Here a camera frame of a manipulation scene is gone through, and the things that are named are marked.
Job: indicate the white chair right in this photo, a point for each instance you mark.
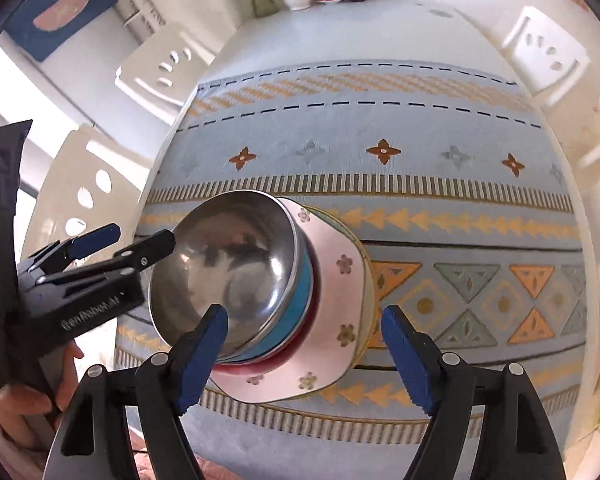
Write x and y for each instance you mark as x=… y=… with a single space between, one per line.
x=548 y=60

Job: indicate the blue steel bowl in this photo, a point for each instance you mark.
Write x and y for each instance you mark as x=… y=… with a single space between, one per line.
x=243 y=251

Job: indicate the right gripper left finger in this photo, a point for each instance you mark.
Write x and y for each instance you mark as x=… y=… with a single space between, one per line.
x=93 y=440

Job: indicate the white chair far left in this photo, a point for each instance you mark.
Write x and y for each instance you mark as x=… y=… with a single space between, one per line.
x=162 y=72

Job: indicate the white chair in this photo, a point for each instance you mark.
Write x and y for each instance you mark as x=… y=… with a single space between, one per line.
x=92 y=181
x=548 y=60
x=162 y=72

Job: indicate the white chair near left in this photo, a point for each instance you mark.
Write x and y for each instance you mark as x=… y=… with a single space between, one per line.
x=92 y=181

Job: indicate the square floral white plate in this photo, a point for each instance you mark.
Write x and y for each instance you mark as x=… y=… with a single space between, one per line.
x=329 y=349

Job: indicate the blue pink wall cloth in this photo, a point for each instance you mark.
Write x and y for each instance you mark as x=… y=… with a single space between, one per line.
x=41 y=26

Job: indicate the pink steel bowl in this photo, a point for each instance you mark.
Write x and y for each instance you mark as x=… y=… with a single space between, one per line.
x=280 y=355

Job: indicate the blue patterned table mat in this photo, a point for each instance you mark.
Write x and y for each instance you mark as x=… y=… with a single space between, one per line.
x=451 y=181

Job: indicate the person's left hand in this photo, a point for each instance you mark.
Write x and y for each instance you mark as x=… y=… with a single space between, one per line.
x=19 y=401

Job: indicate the round sunflower plate gold rim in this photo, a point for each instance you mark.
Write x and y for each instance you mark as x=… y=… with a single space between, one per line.
x=370 y=308

